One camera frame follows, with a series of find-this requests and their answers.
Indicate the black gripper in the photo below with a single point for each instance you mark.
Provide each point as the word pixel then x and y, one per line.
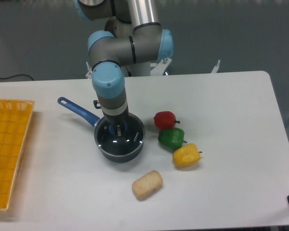
pixel 115 116

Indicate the glass lid blue knob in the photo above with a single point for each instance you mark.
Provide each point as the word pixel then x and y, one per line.
pixel 131 139

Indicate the dark blue saucepan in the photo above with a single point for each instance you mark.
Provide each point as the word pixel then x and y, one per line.
pixel 93 120

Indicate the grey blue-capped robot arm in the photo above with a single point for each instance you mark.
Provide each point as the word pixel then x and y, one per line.
pixel 108 51

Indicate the red bell pepper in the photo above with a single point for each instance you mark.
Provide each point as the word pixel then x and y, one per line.
pixel 165 120

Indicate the green bell pepper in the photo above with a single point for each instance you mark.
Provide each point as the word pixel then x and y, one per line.
pixel 172 138

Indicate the beige bread loaf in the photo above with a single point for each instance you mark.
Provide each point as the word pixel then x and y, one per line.
pixel 146 185

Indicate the yellow bell pepper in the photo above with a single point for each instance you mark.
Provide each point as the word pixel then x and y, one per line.
pixel 186 155

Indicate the yellow woven basket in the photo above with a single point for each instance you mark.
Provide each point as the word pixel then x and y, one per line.
pixel 15 116

